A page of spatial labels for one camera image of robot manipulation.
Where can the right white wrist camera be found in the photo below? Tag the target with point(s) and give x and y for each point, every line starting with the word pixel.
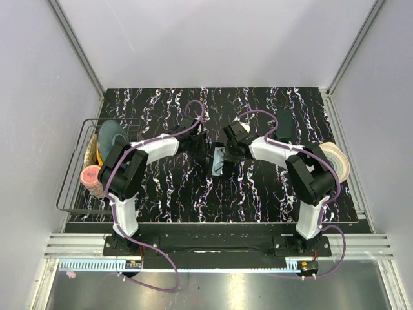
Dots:
pixel 245 126

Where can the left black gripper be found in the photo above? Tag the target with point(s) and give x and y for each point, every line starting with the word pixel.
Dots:
pixel 204 152

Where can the blue ceramic plate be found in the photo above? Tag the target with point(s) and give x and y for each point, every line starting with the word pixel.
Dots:
pixel 109 133

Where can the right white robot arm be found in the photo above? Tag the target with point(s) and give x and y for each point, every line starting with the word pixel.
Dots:
pixel 316 172

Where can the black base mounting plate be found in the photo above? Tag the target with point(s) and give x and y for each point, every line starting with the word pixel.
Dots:
pixel 275 239

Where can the dark green glasses case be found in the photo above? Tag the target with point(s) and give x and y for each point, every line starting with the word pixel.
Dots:
pixel 284 131

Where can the yellow plate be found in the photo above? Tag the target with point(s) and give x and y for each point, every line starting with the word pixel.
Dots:
pixel 99 159

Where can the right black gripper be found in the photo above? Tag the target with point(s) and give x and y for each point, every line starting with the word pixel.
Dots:
pixel 230 157

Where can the black wire dish rack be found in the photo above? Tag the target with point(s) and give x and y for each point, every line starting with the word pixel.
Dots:
pixel 74 197

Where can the woven beige plate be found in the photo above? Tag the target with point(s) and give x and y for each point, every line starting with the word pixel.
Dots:
pixel 90 157

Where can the pink patterned cup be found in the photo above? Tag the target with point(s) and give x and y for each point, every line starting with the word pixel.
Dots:
pixel 89 178

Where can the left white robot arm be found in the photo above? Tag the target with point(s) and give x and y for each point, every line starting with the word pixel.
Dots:
pixel 124 164

